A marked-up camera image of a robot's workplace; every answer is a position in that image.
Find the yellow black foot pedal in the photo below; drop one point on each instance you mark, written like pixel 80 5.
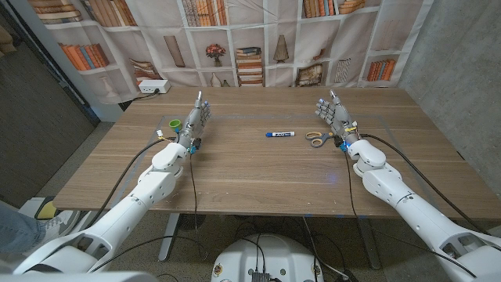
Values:
pixel 47 211

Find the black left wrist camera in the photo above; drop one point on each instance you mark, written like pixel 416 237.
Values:
pixel 195 144

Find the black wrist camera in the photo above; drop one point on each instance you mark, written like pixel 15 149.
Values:
pixel 195 144
pixel 339 143

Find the white power strip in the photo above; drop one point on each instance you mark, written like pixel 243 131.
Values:
pixel 152 86

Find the black round ribbed object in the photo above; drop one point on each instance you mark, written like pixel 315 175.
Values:
pixel 192 222

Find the grey white sneaker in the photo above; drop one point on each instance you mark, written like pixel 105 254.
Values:
pixel 58 225

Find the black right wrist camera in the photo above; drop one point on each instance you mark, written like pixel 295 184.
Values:
pixel 339 143

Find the grey metal table leg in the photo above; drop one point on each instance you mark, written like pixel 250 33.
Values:
pixel 169 239
pixel 370 246

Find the small green plastic cup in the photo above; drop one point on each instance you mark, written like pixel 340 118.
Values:
pixel 175 127

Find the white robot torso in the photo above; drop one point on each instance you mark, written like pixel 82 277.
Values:
pixel 270 258

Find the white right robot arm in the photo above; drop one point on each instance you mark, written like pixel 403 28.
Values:
pixel 411 211

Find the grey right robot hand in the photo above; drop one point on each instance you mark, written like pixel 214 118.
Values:
pixel 338 117

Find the printed bookshelf backdrop cloth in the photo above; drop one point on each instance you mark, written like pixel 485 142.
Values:
pixel 274 23

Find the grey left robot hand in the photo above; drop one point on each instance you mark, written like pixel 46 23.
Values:
pixel 193 121

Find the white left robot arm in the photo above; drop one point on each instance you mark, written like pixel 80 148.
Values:
pixel 129 203

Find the person leg in blue jeans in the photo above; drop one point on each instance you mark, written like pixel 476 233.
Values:
pixel 19 231

